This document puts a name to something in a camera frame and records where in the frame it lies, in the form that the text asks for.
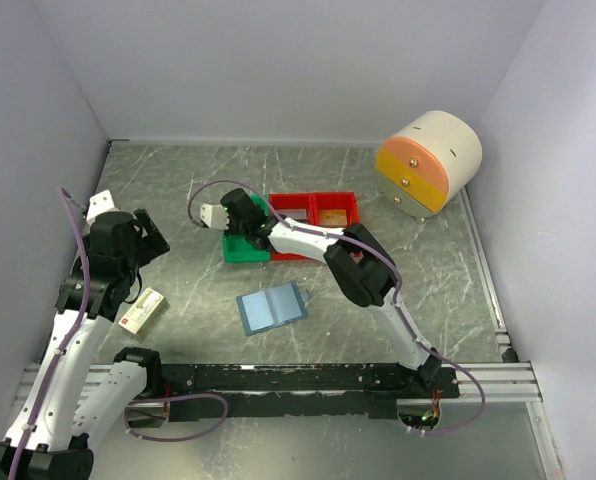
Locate blue card holder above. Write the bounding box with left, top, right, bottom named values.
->
left=236, top=282, right=310, bottom=336

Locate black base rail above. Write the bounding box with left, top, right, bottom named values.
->
left=102, top=363, right=462, bottom=424

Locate white striped card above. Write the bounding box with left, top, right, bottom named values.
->
left=278, top=209, right=308, bottom=223

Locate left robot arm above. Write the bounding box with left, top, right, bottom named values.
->
left=0, top=209, right=170, bottom=479

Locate green plastic bin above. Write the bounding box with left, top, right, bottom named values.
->
left=221, top=194, right=272, bottom=264

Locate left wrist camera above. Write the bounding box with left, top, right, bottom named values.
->
left=86, top=190, right=118, bottom=226

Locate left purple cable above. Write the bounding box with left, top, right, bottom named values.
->
left=7, top=186, right=92, bottom=480

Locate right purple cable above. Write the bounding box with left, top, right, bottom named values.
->
left=186, top=180, right=487, bottom=435

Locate gold card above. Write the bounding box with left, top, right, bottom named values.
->
left=318, top=209, right=348, bottom=228

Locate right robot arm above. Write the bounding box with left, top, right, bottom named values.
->
left=220, top=188, right=441, bottom=398

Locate round drawer cabinet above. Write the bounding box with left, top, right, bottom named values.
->
left=374, top=110, right=483, bottom=219

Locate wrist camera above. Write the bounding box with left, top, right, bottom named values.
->
left=86, top=190, right=118, bottom=226
left=200, top=203, right=230, bottom=231

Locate purple cable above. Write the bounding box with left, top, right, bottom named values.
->
left=186, top=180, right=487, bottom=435
left=7, top=186, right=92, bottom=480

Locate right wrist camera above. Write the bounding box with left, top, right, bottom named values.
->
left=200, top=203, right=230, bottom=231

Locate red plastic bin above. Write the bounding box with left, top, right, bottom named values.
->
left=267, top=193, right=313, bottom=262
left=309, top=192, right=360, bottom=228

